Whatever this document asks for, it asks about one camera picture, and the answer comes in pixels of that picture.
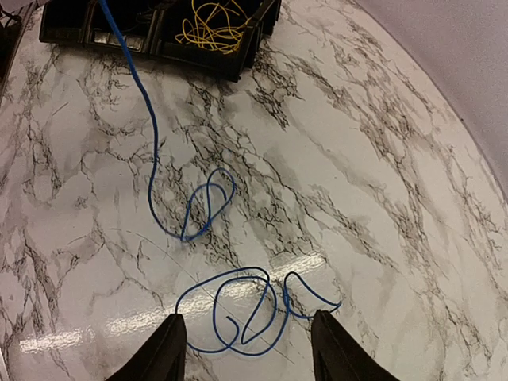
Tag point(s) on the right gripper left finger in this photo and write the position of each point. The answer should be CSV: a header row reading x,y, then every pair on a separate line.
x,y
161,357

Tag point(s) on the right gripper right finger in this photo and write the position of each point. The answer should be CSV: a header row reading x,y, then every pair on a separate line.
x,y
337,356

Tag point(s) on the black compartment tray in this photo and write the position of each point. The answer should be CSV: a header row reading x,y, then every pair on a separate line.
x,y
220,37

